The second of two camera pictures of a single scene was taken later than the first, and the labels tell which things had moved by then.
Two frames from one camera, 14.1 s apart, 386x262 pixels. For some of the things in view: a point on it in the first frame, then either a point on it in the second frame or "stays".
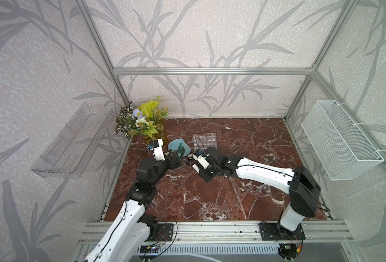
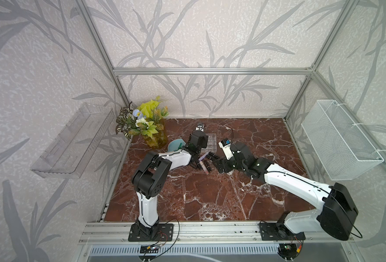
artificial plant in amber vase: x=147 y=120 stays
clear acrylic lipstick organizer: x=202 y=141 stays
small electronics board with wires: x=149 y=249 stays
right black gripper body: x=207 y=174 -> x=228 y=165
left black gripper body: x=172 y=165 -> x=204 y=145
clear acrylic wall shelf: x=69 y=154 stays
